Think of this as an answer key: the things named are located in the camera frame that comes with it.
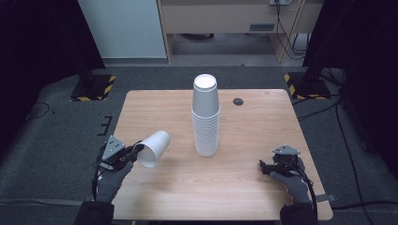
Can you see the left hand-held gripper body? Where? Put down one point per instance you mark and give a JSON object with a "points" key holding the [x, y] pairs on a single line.
{"points": [[112, 150]]}

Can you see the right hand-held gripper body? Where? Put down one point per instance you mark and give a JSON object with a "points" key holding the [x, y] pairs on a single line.
{"points": [[286, 161]]}

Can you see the single white paper cup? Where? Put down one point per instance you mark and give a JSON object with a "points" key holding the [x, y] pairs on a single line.
{"points": [[156, 146]]}

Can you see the stack of white paper cups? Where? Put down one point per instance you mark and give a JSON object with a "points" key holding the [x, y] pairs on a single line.
{"points": [[205, 128]]}

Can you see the person's right hand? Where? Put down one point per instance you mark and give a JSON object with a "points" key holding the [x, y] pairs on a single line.
{"points": [[294, 186]]}

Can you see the person's left hand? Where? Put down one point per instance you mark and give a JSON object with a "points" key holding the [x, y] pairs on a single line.
{"points": [[111, 184]]}

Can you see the black tape mark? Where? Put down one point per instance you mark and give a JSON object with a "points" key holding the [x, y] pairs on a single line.
{"points": [[105, 125]]}

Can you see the grey tape piece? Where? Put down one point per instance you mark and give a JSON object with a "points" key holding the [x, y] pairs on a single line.
{"points": [[325, 198]]}

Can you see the striped black stand base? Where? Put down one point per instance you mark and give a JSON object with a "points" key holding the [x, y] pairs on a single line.
{"points": [[308, 89], [94, 89]]}

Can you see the dark round table grommet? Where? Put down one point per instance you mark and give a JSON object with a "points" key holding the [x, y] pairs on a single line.
{"points": [[238, 101]]}

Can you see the white cabinet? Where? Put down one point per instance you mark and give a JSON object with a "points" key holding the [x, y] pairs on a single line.
{"points": [[122, 28]]}

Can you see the black curtain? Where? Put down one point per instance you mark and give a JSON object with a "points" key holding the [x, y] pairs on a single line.
{"points": [[366, 47], [37, 47]]}

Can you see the grey label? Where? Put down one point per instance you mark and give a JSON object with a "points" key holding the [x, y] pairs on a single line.
{"points": [[262, 27]]}

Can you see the light wooden desk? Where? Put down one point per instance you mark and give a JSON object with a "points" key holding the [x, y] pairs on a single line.
{"points": [[219, 17]]}

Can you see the white power strip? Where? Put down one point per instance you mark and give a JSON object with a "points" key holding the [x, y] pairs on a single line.
{"points": [[280, 2]]}

